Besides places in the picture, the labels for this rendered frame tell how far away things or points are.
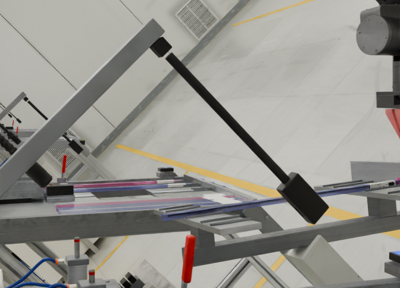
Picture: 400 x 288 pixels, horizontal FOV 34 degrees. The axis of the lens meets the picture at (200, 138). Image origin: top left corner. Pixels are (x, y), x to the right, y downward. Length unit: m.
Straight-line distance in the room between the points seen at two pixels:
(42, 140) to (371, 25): 0.59
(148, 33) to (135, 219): 1.16
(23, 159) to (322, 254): 0.83
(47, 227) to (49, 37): 6.76
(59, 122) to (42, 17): 7.83
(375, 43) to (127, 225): 0.90
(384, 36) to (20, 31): 7.48
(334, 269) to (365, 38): 0.48
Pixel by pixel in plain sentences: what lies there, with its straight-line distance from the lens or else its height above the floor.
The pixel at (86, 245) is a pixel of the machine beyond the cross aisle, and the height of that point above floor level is 0.09.
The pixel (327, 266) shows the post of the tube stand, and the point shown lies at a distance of 1.25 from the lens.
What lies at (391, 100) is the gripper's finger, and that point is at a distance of 1.02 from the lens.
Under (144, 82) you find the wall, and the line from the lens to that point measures 8.45.
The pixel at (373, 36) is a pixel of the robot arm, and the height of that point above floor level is 1.09.
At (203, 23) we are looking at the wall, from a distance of 8.72.
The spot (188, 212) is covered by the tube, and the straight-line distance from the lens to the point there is 1.14.
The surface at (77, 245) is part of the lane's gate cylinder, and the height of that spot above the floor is 1.21.
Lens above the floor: 1.39
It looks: 15 degrees down
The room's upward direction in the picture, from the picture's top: 44 degrees counter-clockwise
